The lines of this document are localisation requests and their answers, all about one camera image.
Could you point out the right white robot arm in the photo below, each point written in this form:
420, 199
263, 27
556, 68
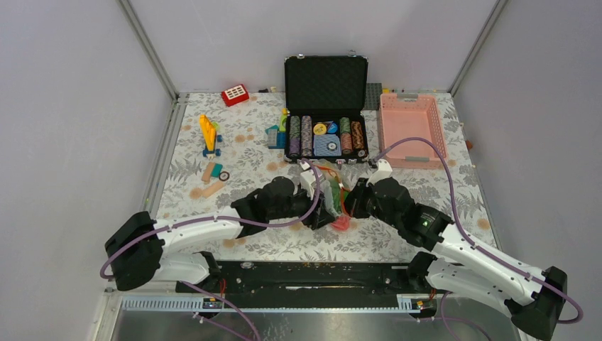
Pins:
454, 261

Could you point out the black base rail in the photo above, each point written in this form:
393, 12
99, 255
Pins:
312, 285

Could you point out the wooden cylinder block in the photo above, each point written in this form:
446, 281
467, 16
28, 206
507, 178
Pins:
212, 189

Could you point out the clear orange-zip bag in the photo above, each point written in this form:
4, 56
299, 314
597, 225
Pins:
329, 171

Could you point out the teal blue block stack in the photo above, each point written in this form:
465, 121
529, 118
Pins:
275, 138

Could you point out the wooden teal toy blocks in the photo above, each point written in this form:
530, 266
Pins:
214, 171

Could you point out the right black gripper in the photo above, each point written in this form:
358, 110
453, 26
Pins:
354, 199

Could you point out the floral table mat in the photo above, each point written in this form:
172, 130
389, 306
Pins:
251, 164

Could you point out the green white bok choy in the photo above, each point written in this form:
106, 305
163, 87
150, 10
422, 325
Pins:
335, 194

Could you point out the pink plastic basket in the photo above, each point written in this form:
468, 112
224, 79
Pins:
404, 116

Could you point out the grey building baseplate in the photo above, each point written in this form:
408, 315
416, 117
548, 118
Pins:
372, 96

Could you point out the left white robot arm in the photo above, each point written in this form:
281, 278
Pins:
146, 250

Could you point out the black poker chip case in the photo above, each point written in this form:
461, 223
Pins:
324, 98

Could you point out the yellow blue toy cart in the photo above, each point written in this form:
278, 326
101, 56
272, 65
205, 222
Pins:
211, 137

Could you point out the red white toy block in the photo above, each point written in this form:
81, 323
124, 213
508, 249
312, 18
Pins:
235, 95

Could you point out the green yellow toy figure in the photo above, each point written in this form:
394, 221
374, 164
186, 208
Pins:
283, 120

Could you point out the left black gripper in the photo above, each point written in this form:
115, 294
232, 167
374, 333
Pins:
321, 217

